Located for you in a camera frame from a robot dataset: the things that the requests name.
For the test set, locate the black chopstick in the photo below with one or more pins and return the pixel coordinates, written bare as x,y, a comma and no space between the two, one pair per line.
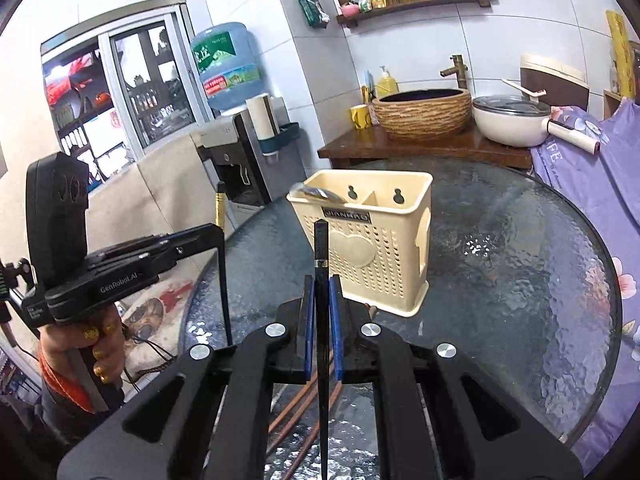
321,310
226,300

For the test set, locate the white rice paddle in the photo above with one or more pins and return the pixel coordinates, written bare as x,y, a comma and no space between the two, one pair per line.
522,89

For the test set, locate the woven pattern sink basin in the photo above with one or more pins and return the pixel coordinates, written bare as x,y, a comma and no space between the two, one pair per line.
422,115

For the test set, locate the small wooden box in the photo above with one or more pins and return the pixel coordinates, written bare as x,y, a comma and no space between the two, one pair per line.
612,106

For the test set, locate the brown and white rice cooker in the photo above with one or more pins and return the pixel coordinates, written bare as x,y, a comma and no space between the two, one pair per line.
552,77

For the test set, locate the person's left forearm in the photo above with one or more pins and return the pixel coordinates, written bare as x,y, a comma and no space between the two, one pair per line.
45,410

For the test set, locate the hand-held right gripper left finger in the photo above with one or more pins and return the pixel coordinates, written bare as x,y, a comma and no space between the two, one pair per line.
308,330

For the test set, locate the blue water jug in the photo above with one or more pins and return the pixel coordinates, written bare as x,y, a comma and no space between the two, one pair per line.
227,65

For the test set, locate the brown wooden chopstick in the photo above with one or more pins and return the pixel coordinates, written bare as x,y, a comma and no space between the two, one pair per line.
295,440
292,407

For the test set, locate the dark wooden sink cabinet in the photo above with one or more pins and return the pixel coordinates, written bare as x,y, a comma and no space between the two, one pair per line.
425,149

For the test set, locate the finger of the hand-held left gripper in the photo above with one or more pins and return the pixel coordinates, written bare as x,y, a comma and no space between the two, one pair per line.
150,257
192,232

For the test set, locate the purple floral cloth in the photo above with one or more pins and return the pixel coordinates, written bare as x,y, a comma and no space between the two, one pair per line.
590,210

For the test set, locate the plain metal spoon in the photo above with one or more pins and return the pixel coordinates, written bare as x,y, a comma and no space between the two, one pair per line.
315,192

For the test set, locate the sliding glass window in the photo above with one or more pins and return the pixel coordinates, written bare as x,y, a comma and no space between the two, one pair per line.
150,85

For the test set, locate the grey water dispenser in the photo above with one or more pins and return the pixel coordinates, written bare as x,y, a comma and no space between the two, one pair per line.
240,160

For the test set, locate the teal cup holder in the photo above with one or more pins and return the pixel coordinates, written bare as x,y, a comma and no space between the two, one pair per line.
282,137

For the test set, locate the person's left hand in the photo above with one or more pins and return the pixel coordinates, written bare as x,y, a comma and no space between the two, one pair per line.
60,345

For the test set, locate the cartoon print cushion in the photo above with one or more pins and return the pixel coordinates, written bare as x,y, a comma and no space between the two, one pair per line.
150,310

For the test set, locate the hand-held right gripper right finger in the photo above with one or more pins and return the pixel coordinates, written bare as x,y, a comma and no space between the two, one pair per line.
336,330

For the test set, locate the brass faucet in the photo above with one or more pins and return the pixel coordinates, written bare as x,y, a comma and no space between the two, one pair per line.
459,72

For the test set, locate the green hanging packet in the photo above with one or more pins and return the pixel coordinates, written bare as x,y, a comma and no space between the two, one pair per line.
311,7

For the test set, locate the beige cloth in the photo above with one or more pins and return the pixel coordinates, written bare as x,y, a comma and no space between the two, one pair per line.
165,200

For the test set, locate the yellow mug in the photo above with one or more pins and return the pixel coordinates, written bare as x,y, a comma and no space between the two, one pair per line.
359,116

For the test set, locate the yellow soap pump bottle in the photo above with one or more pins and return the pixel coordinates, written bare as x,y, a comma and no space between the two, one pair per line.
386,84

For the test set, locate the cream plastic utensil holder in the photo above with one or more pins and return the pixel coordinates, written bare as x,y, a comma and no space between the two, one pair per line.
380,260

